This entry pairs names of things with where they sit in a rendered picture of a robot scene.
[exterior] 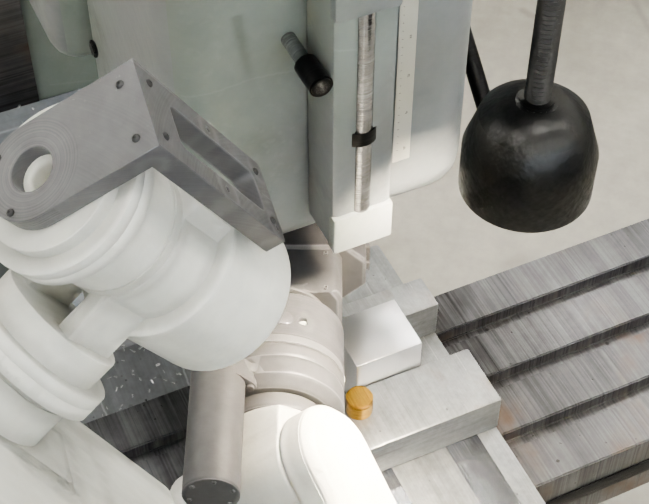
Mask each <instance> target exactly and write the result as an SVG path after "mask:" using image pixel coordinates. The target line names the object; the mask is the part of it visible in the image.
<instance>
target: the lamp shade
mask: <svg viewBox="0 0 649 504"><path fill-rule="evenodd" d="M525 85H526V79H518V80H513V81H509V82H506V83H503V84H501V85H499V86H497V87H495V88H494V89H492V90H491V91H490V92H488V93H487V94H486V95H485V97H484V98H483V100H482V101H481V103H480V105H479V106H478V108H477V110H476V112H475V113H474V115H473V117H472V118H471V120H470V122H469V124H468V125H467V127H466V129H465V131H464V133H463V136H462V142H461V153H460V163H459V173H458V187H459V191H460V194H461V196H462V198H463V200H464V202H465V203H466V205H467V206H468V207H469V208H470V209H471V210H472V211H473V212H474V213H475V214H476V215H477V216H479V217H480V218H481V219H483V220H485V221H486V222H488V223H490V224H492V225H494V226H497V227H500V228H503V229H506V230H510V231H515V232H522V233H540V232H547V231H552V230H556V229H559V228H561V227H564V226H566V225H568V224H570V223H571V222H573V221H574V220H576V219H577V218H578V217H579V216H580V215H582V213H583V212H584V211H585V210H586V208H587V207H588V205H589V202H590V200H591V196H592V191H593V186H594V181H595V176H596V171H597V166H598V161H599V147H598V143H597V139H596V135H595V131H594V127H593V123H592V118H591V115H590V111H589V109H588V107H587V105H586V103H585V102H584V101H583V100H582V99H581V98H580V97H579V96H578V95H577V94H576V93H575V92H573V91H572V90H570V89H568V88H566V87H565V86H562V85H560V84H557V83H553V90H552V96H551V100H550V101H549V102H548V103H546V104H543V105H534V104H531V103H529V102H528V101H527V100H526V99H525V97H524V93H525Z"/></svg>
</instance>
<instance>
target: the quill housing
mask: <svg viewBox="0 0 649 504"><path fill-rule="evenodd" d="M472 2H473V0H403V3H402V4H401V5H399V6H398V23H397V43H396V64H395V85H394V106H393V127H392V147H391V168H390V189H389V198H390V197H393V196H396V195H399V194H402V193H405V192H408V191H411V190H414V189H417V188H420V187H423V186H426V185H429V184H431V183H433V182H435V181H437V180H439V179H441V178H442V177H443V176H444V175H445V174H446V173H447V172H448V171H449V170H450V169H451V167H452V166H453V164H454V161H455V159H456V156H457V152H458V148H459V138H460V127H461V117H462V106H463V96H464V86H465V75H466V65H467V54H468V44H469V33H470V23H471V12H472ZM87 5H88V11H89V18H90V24H91V31H92V38H93V40H90V42H89V47H90V50H91V53H92V55H93V57H95V58H96V64H97V70H98V77H99V78H101V77H102V76H104V75H106V74H107V73H109V72H111V71H112V70H114V69H116V68H117V67H119V66H120V65H122V64H124V63H125V62H127V61H129V60H130V59H134V60H135V61H136V62H137V63H138V64H140V65H141V66H142V67H143V68H144V69H146V70H147V71H148V72H149V73H150V74H152V75H153V76H154V77H155V78H156V79H157V80H159V81H160V82H161V83H162V84H163V85H165V86H166V87H167V88H168V89H169V90H170V91H172V92H173V93H174V94H175V95H176V96H178V97H179V98H180V99H181V100H182V101H184V102H185V103H186V104H187V105H188V106H189V107H191V108H192V109H193V110H194V111H195V112H197V113H198V114H199V115H200V116H201V117H203V118H204V119H205V120H206V121H207V122H208V123H210V124H211V125H212V126H213V127H214V128H216V129H217V130H218V131H219V132H220V133H222V134H223V135H224V136H225V137H226V138H227V139H229V140H230V141H231V142H232V143H233V144H235V145H236V146H237V147H238V148H239V149H240V150H242V151H243V152H244V153H245V154H246V155H248V156H249V157H250V158H251V159H252V160H254V161H255V162H256V163H257V164H258V166H259V168H260V170H261V173H262V176H263V179H264V181H265V184H266V187H267V190H268V193H269V196H270V199H271V201H272V204H273V207H274V210H275V213H276V216H277V218H278V221H279V224H280V227H281V230H282V233H283V234H284V233H287V232H290V231H293V230H296V229H299V228H302V227H305V226H308V225H311V224H314V223H316V222H315V221H314V219H313V217H312V216H311V214H310V213H309V138H308V89H307V88H306V87H305V85H304V84H303V82H302V81H301V79H300V78H299V76H298V75H297V73H296V72H295V69H294V66H295V62H294V61H293V59H292V58H291V56H290V55H289V53H288V52H287V50H286V49H285V47H284V46H283V45H282V43H281V37H282V36H283V35H284V34H285V33H287V32H293V33H295V35H296V36H297V38H298V39H299V41H300V42H301V43H302V45H303V46H304V48H305V49H306V51H307V52H308V47H307V0H87Z"/></svg>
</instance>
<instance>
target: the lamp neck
mask: <svg viewBox="0 0 649 504"><path fill-rule="evenodd" d="M565 6H566V0H537V5H536V13H535V19H534V27H533V34H532V42H531V49H530V56H529V64H528V71H527V78H526V85H525V93H524V97H525V99H526V100H527V101H528V102H529V103H531V104H534V105H543V104H546V103H548V102H549V101H550V100H551V96H552V90H553V83H554V77H555V71H556V64H557V58H558V51H559V45H560V38H561V32H562V25H563V19H564V13H565Z"/></svg>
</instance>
